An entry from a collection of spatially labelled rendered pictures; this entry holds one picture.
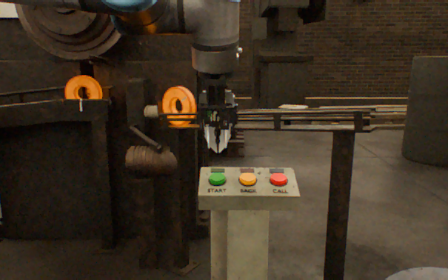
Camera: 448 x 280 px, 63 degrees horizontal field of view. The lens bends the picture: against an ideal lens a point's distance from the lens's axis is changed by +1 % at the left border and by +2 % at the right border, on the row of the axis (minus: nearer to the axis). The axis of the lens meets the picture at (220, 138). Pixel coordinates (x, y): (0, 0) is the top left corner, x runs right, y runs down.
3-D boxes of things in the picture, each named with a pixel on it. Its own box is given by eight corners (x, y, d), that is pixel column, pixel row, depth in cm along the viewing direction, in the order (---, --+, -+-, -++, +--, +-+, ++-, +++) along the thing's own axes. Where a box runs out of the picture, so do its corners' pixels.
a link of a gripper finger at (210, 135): (204, 164, 80) (201, 128, 75) (204, 149, 85) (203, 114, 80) (218, 164, 80) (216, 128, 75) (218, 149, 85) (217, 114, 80)
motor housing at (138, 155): (138, 254, 168) (132, 141, 156) (185, 254, 168) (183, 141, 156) (130, 270, 156) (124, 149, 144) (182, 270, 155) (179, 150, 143)
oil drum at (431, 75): (389, 149, 353) (399, 55, 333) (452, 150, 352) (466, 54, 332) (421, 168, 296) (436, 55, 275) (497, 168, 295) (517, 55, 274)
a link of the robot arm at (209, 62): (192, 37, 73) (241, 36, 73) (194, 61, 75) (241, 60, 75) (189, 52, 65) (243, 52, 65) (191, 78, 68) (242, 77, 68)
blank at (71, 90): (63, 78, 160) (59, 79, 157) (97, 72, 159) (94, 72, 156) (73, 113, 163) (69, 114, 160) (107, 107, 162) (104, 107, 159)
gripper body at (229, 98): (198, 132, 74) (195, 78, 67) (200, 112, 81) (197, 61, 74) (235, 132, 74) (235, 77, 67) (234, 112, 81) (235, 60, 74)
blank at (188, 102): (180, 132, 147) (174, 133, 145) (161, 100, 150) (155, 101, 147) (203, 111, 138) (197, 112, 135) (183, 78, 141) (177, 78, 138)
